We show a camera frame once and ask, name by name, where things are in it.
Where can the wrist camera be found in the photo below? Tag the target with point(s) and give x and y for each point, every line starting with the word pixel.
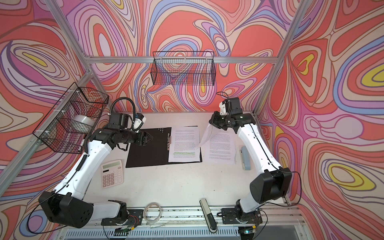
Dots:
pixel 223 108
pixel 138 123

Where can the printed paper sheets stack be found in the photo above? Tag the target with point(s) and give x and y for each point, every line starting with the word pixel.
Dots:
pixel 184 146

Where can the black wire basket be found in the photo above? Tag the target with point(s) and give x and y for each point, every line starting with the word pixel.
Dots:
pixel 56 131
pixel 183 68

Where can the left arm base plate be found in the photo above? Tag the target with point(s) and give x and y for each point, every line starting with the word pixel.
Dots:
pixel 132 217

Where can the grey blue hole punch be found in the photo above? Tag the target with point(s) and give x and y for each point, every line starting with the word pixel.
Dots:
pixel 246 161

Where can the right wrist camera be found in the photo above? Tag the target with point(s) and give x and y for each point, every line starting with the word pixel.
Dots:
pixel 223 108

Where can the white and black stapler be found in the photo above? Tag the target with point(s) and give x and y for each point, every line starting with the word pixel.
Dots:
pixel 210 220

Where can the rear black wire basket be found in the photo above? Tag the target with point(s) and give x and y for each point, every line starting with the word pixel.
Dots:
pixel 183 68

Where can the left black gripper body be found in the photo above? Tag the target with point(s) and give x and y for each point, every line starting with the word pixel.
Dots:
pixel 130 136

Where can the marker pen in basket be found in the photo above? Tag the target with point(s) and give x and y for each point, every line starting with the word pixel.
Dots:
pixel 81 146

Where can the aluminium frame rail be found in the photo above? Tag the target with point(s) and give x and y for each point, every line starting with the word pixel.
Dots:
pixel 189 223

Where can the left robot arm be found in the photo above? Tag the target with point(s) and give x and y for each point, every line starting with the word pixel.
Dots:
pixel 65 205

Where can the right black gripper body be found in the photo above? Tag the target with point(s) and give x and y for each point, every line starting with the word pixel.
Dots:
pixel 220 121

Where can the pink white calculator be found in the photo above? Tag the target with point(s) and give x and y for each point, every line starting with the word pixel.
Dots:
pixel 112 174

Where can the silver tape roll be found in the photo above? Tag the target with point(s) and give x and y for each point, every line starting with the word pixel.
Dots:
pixel 82 121

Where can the white and black file folder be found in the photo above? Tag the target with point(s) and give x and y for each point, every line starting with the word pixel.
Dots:
pixel 154 153

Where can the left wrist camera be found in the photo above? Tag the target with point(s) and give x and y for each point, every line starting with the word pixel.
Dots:
pixel 138 123

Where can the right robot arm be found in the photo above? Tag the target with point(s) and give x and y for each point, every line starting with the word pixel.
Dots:
pixel 272 181

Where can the left black wire basket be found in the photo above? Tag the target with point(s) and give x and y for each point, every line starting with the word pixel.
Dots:
pixel 56 131

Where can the metal folder clip mechanism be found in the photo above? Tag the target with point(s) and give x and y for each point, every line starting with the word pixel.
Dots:
pixel 168 142

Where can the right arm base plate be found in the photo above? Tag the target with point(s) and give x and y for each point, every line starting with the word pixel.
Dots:
pixel 231 216

